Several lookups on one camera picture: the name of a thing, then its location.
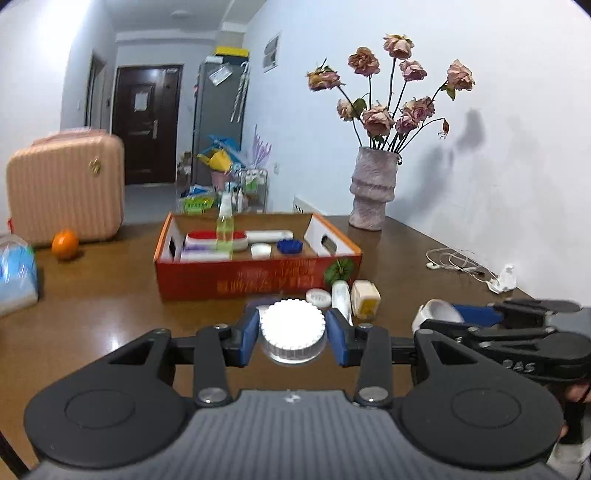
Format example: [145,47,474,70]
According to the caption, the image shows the dried pink roses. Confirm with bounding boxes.
[306,33,476,155]

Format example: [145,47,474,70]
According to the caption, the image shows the framed wall picture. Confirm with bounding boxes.
[262,31,282,72]

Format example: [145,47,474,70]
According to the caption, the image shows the red and white lint brush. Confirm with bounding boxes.
[184,229,295,252]

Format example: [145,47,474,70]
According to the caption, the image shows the blue plastic toy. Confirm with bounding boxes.
[206,135,243,160]

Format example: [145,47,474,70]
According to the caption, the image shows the pink textured vase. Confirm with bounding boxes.
[348,147,400,232]

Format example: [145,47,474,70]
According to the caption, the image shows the small white bottle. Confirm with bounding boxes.
[331,280,354,324]

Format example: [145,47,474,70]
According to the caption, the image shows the side room door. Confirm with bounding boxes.
[85,53,108,127]

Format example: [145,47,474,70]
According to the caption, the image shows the white cup-shaped cap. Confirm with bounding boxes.
[412,298,465,333]

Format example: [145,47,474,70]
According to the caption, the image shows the blue tissue pack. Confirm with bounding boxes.
[0,233,40,317]

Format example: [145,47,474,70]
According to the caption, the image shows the yellow watering can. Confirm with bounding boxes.
[197,150,232,174]

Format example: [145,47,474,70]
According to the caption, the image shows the white earphones cable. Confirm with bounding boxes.
[426,248,497,282]

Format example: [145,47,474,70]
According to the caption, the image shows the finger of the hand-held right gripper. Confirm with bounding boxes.
[418,318,559,347]
[450,299,585,329]

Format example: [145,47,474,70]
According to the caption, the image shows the dark entrance door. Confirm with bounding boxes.
[112,65,184,185]

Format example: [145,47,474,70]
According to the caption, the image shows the grey fridge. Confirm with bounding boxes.
[191,55,250,188]

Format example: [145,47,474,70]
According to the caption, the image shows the crumpled white tissue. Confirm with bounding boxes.
[489,264,517,293]

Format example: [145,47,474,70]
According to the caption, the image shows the pile of colourful packets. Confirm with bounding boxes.
[178,185,218,214]

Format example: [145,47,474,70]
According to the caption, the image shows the white folded umbrella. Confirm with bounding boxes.
[231,62,250,123]

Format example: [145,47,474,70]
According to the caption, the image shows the clear jar with white lid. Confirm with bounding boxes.
[259,299,327,365]

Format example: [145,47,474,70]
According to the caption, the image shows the orange fruit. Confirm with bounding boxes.
[51,229,79,260]

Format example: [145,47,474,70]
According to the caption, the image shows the purple decorative branches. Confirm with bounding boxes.
[249,124,273,169]

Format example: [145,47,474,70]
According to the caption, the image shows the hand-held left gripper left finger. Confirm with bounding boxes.
[108,307,262,409]

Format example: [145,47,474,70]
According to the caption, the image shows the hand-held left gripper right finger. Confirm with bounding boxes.
[325,307,483,409]

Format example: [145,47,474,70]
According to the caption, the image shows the yellow cube box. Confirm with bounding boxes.
[351,280,382,320]

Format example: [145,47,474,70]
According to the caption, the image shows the red cardboard box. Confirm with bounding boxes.
[153,211,363,302]

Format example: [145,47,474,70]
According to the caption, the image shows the pink ribbed suitcase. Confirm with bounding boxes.
[6,129,126,245]

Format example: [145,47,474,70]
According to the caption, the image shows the small cart with bottles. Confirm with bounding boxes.
[226,168,269,213]

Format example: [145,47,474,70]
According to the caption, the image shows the green spray bottle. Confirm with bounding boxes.
[216,193,234,252]

